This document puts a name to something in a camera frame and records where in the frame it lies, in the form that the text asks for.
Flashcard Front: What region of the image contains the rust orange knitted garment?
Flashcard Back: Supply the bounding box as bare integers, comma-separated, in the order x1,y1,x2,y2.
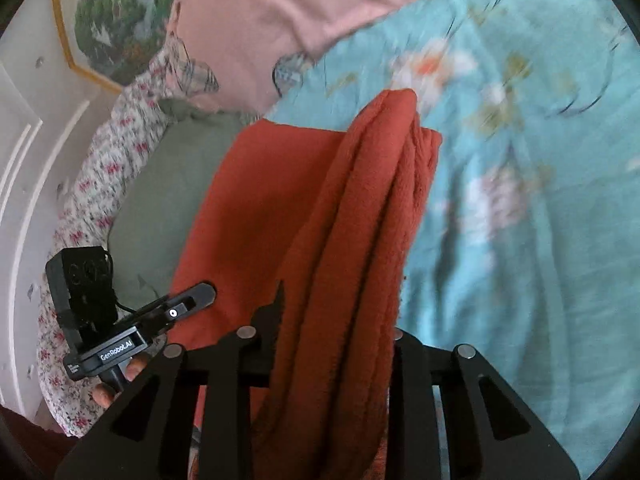
168,89,440,479

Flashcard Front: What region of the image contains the person's left hand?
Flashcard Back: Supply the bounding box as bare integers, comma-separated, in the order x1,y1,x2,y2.
91,352,151,410

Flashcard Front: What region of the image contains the white floral fabric pillow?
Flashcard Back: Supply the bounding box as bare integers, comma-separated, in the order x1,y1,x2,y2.
37,44,178,437

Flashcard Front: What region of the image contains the olive green pillow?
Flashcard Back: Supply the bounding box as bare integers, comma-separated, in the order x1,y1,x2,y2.
107,100,256,310

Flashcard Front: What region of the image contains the teal floral bed sheet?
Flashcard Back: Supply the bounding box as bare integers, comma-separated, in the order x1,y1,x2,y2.
269,0,639,477

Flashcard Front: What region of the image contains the framed landscape painting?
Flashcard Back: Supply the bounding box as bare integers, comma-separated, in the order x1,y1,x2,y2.
52,0,174,92

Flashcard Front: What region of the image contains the pink plaid-heart duvet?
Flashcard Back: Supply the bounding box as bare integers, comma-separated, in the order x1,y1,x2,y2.
166,0,416,113

